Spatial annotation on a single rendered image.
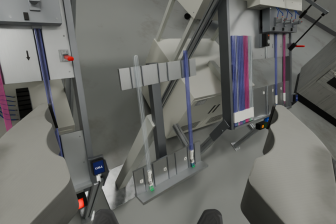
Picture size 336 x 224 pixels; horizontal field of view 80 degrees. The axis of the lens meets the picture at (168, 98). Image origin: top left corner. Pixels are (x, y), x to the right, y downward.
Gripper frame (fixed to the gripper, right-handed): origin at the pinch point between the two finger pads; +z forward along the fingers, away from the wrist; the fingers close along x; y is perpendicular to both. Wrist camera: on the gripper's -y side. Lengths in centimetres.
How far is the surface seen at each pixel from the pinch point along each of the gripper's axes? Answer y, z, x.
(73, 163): 46, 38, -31
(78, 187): 54, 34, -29
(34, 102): 42, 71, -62
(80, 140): 40, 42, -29
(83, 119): 33, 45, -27
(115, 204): 120, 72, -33
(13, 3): -2, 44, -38
